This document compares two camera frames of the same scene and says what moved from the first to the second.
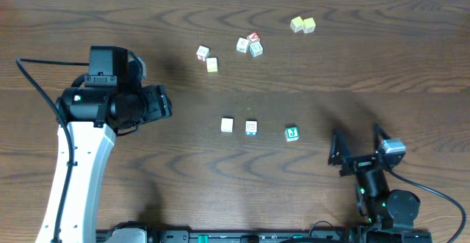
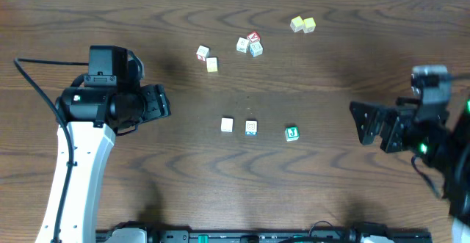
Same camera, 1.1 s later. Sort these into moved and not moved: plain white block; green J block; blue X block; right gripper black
Moved: right gripper black
Not moved: blue X block; plain white block; green J block
